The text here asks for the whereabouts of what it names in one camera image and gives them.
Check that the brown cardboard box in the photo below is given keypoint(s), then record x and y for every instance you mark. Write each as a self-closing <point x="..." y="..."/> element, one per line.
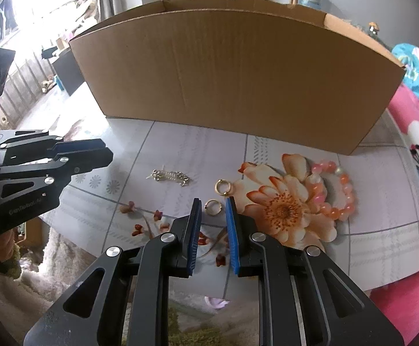
<point x="231" y="79"/>

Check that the dark hanging garment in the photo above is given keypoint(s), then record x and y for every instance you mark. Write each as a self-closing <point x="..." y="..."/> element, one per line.
<point x="7" y="10"/>

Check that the black low table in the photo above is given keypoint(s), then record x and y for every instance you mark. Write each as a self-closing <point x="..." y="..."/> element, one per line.
<point x="67" y="72"/>

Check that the pink printed blanket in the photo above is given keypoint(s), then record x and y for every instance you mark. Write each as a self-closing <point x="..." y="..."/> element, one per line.
<point x="411" y="295"/>

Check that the small brown-topped ornament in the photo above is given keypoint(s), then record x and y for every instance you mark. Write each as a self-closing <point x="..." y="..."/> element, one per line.
<point x="373" y="29"/>

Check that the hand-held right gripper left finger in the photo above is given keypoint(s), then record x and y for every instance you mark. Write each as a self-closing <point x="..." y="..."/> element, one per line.
<point x="191" y="245"/>

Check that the wooden plank fence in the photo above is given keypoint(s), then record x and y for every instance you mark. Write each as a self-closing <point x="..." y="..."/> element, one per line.
<point x="22" y="90"/>

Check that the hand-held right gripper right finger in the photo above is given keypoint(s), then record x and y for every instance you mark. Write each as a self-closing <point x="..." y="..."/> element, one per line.
<point x="233" y="245"/>

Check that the floral plastic tablecloth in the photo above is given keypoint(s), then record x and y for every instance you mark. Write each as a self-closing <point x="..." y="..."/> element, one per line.
<point x="141" y="151"/>

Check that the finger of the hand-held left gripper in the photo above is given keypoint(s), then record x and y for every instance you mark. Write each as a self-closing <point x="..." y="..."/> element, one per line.
<point x="79" y="145"/>
<point x="87" y="160"/>

